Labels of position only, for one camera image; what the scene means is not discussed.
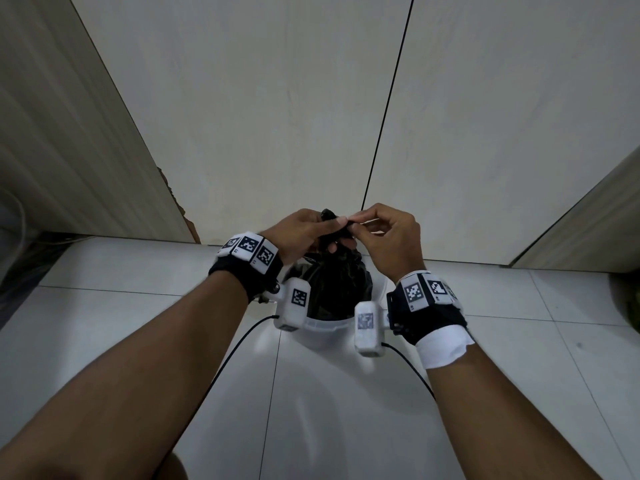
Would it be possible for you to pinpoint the white trash bin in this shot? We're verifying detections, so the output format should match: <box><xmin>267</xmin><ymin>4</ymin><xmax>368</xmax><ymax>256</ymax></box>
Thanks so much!
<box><xmin>276</xmin><ymin>260</ymin><xmax>397</xmax><ymax>351</ymax></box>

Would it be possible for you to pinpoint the person's left hand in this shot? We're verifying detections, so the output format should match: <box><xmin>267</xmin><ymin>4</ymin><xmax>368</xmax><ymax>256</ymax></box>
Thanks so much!
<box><xmin>259</xmin><ymin>209</ymin><xmax>352</xmax><ymax>270</ymax></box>

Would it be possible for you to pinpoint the black marker wristband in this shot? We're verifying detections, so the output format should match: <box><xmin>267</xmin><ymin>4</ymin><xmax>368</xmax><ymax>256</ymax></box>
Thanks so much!
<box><xmin>207</xmin><ymin>231</ymin><xmax>284</xmax><ymax>303</ymax></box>
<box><xmin>385</xmin><ymin>270</ymin><xmax>469</xmax><ymax>346</ymax></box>

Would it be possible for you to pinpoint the light wooden cabinet panel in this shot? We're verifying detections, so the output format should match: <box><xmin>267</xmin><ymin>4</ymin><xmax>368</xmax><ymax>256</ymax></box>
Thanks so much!
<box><xmin>510</xmin><ymin>145</ymin><xmax>640</xmax><ymax>273</ymax></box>
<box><xmin>0</xmin><ymin>0</ymin><xmax>202</xmax><ymax>244</ymax></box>

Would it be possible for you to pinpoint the white forearm bandage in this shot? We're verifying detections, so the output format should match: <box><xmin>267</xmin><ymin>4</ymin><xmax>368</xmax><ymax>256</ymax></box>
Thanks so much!
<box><xmin>415</xmin><ymin>324</ymin><xmax>476</xmax><ymax>370</ymax></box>

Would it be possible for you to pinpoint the black camera cable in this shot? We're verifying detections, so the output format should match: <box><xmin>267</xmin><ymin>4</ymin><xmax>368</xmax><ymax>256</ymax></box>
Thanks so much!
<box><xmin>199</xmin><ymin>314</ymin><xmax>282</xmax><ymax>420</ymax></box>
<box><xmin>381</xmin><ymin>342</ymin><xmax>437</xmax><ymax>401</ymax></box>

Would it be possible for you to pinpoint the person's left forearm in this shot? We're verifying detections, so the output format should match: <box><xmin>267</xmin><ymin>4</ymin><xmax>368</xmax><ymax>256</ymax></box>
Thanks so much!
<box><xmin>0</xmin><ymin>269</ymin><xmax>251</xmax><ymax>480</ymax></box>

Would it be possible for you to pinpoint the person's right forearm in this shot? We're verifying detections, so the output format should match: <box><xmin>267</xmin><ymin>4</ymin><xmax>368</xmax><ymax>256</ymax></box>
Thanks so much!
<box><xmin>425</xmin><ymin>339</ymin><xmax>615</xmax><ymax>480</ymax></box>

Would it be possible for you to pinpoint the person's right hand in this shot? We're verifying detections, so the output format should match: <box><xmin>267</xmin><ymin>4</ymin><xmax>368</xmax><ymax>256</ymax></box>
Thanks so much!
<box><xmin>348</xmin><ymin>203</ymin><xmax>427</xmax><ymax>285</ymax></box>

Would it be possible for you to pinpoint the black garbage bag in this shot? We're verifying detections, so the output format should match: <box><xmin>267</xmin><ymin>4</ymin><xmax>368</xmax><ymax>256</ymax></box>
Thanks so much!
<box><xmin>294</xmin><ymin>209</ymin><xmax>375</xmax><ymax>321</ymax></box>

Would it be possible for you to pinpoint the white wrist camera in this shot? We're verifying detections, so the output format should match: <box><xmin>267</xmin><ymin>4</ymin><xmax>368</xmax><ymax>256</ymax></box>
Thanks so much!
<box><xmin>271</xmin><ymin>277</ymin><xmax>312</xmax><ymax>332</ymax></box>
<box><xmin>353</xmin><ymin>300</ymin><xmax>387</xmax><ymax>358</ymax></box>

